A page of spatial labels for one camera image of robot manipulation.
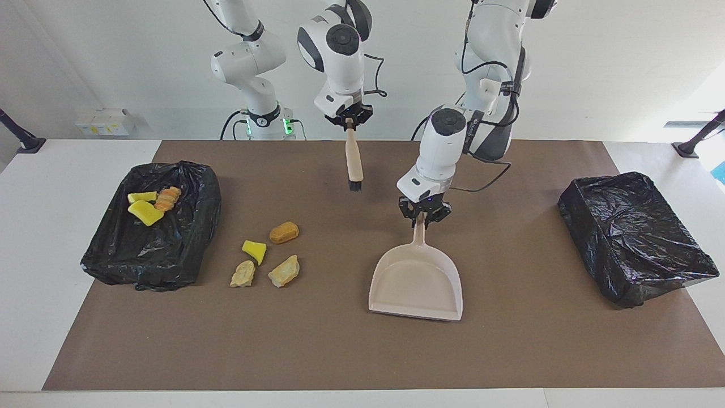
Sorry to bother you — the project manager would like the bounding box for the beige brush with black bristles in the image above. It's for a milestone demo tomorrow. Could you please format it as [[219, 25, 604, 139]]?
[[345, 127, 365, 192]]

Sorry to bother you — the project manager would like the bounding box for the beige plastic dustpan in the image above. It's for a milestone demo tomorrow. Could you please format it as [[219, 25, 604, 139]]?
[[368, 212, 464, 322]]

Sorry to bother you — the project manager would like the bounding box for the brown sponge piece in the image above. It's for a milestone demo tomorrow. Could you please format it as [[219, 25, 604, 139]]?
[[269, 221, 300, 245]]

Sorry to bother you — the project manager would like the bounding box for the pale beige sponge chunk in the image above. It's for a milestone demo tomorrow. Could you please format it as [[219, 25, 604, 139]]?
[[267, 254, 301, 288], [229, 260, 257, 288], [154, 186, 182, 212]]

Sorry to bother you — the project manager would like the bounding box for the yellow sponge wedge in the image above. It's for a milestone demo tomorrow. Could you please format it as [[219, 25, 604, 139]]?
[[242, 240, 267, 266]]

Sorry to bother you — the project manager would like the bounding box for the yellow sponge block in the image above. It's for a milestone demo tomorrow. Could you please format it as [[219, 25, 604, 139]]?
[[128, 200, 165, 227]]

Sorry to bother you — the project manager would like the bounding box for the bin lined with black bag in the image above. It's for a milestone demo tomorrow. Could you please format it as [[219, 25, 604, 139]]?
[[557, 172, 720, 309], [80, 161, 222, 292]]

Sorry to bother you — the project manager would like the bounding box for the brown table mat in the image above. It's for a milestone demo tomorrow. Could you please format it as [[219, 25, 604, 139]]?
[[42, 140, 725, 392]]

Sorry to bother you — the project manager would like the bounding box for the black angled stand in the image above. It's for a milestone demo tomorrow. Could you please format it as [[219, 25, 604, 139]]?
[[0, 109, 47, 154], [672, 109, 725, 159]]

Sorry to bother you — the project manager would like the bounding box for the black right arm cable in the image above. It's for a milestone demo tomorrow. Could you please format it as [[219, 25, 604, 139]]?
[[361, 53, 389, 98]]

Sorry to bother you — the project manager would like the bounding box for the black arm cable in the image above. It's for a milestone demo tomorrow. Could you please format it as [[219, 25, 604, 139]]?
[[450, 0, 524, 193], [361, 53, 389, 98]]

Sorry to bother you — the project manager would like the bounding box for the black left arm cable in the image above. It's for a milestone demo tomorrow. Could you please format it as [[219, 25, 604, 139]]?
[[450, 0, 524, 193]]

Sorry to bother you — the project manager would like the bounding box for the white wall outlet box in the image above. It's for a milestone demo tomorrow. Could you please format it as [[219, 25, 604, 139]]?
[[75, 108, 135, 137]]

